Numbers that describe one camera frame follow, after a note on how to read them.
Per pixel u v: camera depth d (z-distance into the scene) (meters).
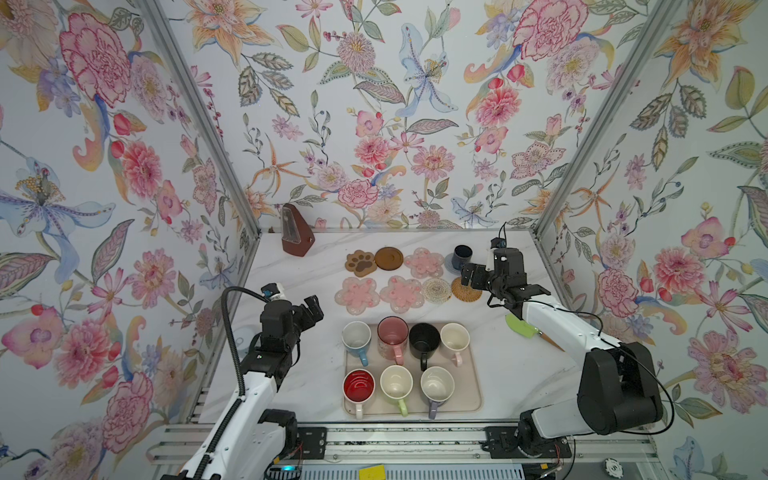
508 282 0.69
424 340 0.89
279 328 0.59
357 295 1.03
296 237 1.10
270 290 0.70
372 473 0.68
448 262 1.10
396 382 0.81
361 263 1.11
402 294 1.05
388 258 1.14
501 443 0.73
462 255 1.04
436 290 1.04
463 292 1.03
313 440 0.74
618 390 0.43
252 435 0.47
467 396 0.82
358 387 0.83
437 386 0.82
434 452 0.74
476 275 0.81
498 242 0.77
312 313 0.75
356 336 0.86
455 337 0.86
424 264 1.10
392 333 0.87
